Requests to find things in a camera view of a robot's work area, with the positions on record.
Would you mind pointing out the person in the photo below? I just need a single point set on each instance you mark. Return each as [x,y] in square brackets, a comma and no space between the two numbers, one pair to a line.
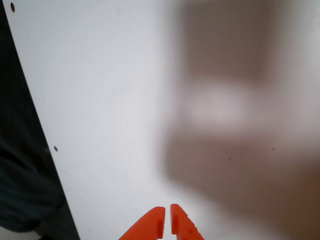
[20,150]

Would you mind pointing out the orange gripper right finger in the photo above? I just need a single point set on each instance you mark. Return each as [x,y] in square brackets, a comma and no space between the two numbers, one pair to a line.
[182,227]

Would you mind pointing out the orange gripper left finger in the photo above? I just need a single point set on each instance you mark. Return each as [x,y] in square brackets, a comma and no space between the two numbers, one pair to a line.
[150,225]

